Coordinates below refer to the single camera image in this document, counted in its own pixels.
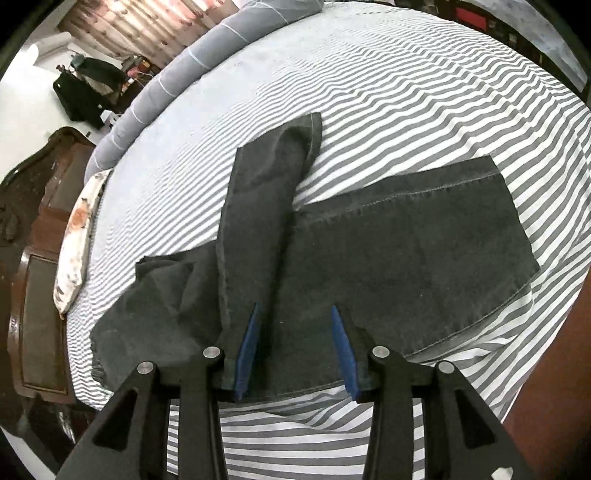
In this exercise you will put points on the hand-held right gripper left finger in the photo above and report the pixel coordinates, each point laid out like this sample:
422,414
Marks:
244,364

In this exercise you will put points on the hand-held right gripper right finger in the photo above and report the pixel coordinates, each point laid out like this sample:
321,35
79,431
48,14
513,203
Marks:
346,364

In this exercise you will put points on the black denim pants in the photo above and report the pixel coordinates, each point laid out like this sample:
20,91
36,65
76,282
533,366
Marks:
392,240

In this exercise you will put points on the floral pillow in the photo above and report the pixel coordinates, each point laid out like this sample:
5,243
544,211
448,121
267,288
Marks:
74,249

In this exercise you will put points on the dark wooden headboard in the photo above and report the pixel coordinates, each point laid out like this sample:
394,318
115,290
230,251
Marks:
41,323

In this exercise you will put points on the grey striped bed sheet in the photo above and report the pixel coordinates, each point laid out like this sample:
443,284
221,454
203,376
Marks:
415,92

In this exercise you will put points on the grey rolled duvet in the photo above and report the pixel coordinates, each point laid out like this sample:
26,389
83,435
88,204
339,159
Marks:
184,74

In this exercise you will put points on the black bag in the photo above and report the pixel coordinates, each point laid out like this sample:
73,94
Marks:
78,97

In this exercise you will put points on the pink patterned curtain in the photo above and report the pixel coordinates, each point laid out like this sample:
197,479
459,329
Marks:
138,23

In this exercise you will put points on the dark cluttered shelf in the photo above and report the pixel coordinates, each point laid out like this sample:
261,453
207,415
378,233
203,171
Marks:
489,23

